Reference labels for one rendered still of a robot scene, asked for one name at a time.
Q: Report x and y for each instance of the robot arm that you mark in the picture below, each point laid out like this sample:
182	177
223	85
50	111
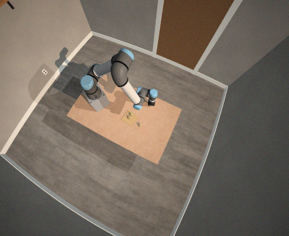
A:
118	66

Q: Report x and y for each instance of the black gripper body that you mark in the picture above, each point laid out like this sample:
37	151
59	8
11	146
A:
151	103

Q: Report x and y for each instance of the tan flat mat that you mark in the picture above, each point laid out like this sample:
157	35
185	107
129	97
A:
127	120

